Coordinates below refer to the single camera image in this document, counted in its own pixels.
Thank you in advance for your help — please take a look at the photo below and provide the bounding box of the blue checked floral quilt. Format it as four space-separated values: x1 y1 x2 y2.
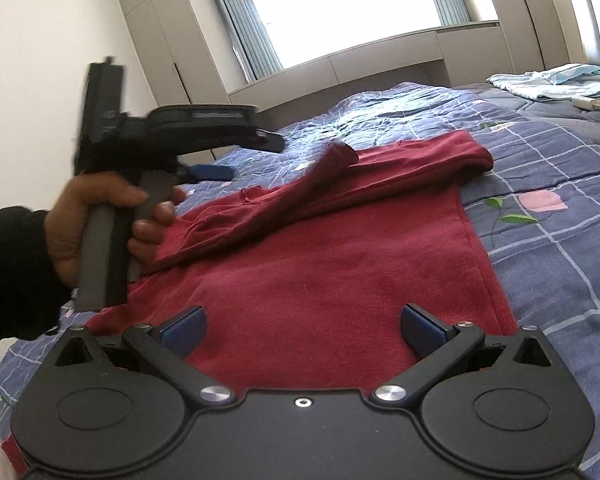
0 82 600 480

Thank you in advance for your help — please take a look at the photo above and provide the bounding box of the beige window bench cabinet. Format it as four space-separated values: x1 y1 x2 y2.
227 20 503 117

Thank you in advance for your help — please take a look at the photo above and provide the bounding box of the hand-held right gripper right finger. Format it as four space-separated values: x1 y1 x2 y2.
370 304 553 406

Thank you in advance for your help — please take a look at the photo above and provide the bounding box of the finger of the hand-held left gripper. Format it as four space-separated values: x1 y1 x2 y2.
215 129 287 155
177 162 237 184

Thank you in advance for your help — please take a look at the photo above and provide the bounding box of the person's left hand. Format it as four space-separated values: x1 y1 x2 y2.
45 172 187 288

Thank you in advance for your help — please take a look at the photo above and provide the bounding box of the grey quilted mattress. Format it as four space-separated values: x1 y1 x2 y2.
455 77 600 161

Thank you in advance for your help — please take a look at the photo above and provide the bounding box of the red knit sweater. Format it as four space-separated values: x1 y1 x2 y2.
0 130 518 480

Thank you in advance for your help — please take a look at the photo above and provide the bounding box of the person's left forearm black sleeve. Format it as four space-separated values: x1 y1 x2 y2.
0 206 81 356

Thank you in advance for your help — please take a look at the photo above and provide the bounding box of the bright window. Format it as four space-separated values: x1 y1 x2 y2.
230 0 501 70

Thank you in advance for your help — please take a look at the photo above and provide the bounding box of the light blue folded cloth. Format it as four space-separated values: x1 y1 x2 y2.
487 62 600 102

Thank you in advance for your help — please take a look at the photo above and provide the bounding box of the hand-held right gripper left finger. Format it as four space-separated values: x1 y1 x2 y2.
55 305 236 406

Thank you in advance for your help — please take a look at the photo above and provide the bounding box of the beige tall wardrobe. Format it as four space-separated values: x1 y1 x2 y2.
111 0 246 107
450 0 586 88

